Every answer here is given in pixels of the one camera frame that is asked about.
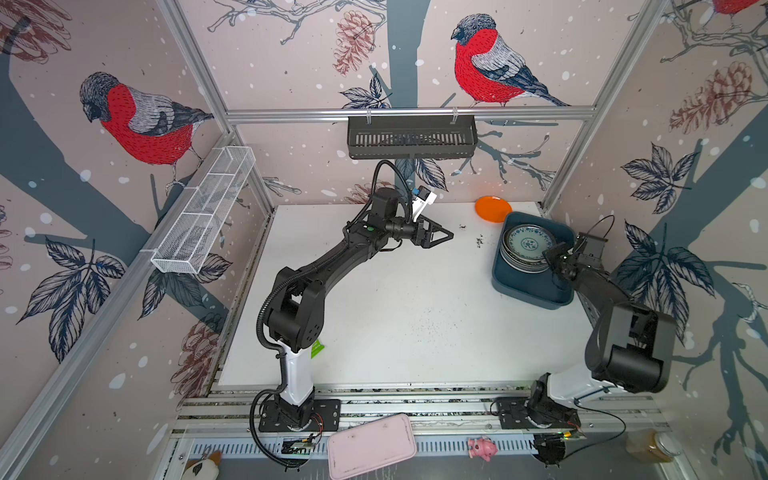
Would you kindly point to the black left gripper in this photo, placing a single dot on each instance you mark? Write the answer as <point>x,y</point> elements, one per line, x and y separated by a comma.
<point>425,238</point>

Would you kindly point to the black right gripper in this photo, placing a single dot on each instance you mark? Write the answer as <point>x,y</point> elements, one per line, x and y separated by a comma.
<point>554,252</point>

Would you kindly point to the teal rim plate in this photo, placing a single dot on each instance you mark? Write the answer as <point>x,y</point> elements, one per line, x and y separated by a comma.
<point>527,268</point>

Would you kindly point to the orange plastic plate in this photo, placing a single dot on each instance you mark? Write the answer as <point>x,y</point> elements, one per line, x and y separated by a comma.
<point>492,209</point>

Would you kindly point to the small green patterned plate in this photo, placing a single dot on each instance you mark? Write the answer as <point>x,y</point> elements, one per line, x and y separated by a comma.
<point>528,242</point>

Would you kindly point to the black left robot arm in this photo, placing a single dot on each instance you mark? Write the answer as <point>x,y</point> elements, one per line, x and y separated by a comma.
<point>292,316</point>

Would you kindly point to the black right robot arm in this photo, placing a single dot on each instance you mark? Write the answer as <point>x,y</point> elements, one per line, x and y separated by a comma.
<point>630,348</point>

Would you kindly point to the teal plastic bin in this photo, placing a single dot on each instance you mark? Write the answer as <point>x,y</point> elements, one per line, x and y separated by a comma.
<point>545,289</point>

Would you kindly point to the green snack packet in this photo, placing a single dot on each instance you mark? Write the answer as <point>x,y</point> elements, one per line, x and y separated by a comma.
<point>317,348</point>

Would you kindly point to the amber jar with lid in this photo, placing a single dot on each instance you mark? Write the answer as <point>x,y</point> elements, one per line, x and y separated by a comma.
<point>653,446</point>

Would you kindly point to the pink pig toy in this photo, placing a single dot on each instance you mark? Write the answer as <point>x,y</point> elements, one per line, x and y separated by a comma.
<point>482,447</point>

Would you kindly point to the pink rectangular tray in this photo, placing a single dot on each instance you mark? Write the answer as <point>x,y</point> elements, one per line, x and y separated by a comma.
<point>374,445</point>

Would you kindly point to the white orange plush toy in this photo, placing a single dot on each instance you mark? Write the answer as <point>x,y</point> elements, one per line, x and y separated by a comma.
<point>205,468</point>

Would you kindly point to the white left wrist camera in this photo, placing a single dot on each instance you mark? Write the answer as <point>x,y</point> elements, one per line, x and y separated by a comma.
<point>421,198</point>

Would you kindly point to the black hanging wire basket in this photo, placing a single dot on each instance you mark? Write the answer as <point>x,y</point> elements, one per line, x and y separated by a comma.
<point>412,137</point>

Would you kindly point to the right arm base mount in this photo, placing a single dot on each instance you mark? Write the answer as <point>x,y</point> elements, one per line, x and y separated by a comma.
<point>524,413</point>

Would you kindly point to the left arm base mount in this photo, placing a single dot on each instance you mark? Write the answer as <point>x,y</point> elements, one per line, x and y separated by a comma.
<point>324,414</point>

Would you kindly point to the white wire mesh shelf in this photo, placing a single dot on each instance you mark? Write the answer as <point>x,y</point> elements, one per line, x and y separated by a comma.
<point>194,232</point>

